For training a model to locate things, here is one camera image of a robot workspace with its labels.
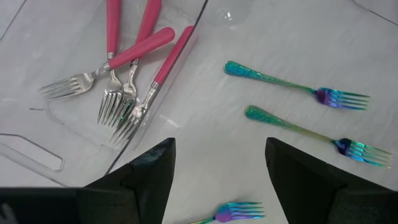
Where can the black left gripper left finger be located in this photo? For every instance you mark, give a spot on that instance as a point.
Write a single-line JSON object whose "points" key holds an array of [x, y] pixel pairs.
{"points": [[140, 193]]}

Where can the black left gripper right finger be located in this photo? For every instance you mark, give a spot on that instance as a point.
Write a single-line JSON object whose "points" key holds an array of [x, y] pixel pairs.
{"points": [[311, 193]]}

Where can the iridescent rainbow fork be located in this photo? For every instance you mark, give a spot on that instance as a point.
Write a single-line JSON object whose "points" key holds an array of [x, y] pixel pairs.
{"points": [[345, 146], [326, 96], [230, 214]]}

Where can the clear plastic bin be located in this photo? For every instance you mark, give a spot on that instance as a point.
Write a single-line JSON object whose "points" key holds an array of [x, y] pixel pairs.
{"points": [[62, 124]]}

